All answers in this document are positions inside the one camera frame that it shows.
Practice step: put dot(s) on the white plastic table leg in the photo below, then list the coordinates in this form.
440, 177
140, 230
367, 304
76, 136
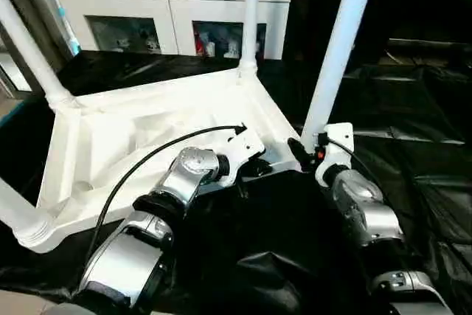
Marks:
339, 42
14, 208
29, 49
252, 9

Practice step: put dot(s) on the white plastic table top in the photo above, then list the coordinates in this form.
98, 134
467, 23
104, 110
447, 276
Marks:
110, 127

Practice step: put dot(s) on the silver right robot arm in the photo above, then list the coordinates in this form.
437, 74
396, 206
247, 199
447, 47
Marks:
368, 211

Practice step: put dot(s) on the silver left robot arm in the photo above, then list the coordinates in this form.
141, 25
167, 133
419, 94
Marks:
191, 167

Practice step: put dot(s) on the black work mat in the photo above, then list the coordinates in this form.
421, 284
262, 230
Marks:
405, 108

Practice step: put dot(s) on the white glass-door cabinet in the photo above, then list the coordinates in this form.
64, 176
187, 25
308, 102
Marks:
121, 1

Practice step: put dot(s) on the light blue packaged box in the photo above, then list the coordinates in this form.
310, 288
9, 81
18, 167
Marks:
73, 44

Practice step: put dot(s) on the teal floor mat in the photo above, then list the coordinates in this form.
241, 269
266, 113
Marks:
7, 117

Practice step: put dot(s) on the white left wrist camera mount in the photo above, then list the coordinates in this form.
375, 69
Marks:
245, 145

